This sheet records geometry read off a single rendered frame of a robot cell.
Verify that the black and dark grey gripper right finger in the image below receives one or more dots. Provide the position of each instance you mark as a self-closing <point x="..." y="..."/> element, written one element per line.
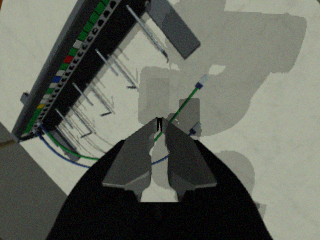
<point x="192" y="166"/>

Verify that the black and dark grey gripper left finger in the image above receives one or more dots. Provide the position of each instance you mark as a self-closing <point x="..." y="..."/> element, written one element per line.
<point x="126" y="166"/>

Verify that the dark grey port rack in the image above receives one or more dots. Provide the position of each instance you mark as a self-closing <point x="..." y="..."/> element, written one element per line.
<point x="111" y="21"/>

